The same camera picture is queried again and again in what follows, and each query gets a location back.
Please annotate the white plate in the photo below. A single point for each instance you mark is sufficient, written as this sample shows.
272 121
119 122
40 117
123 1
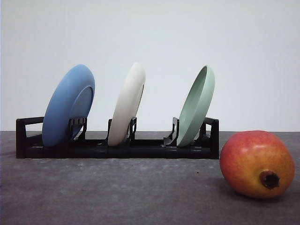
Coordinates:
126 104

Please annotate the red orange pomegranate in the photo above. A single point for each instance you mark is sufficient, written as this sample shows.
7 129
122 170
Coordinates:
256 164

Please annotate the green plate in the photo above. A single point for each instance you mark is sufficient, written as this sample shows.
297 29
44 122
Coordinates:
196 106

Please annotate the blue plate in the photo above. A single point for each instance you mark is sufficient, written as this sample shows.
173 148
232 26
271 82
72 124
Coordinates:
72 97

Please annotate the black plastic dish rack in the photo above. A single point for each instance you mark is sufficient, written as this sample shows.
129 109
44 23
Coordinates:
29 144

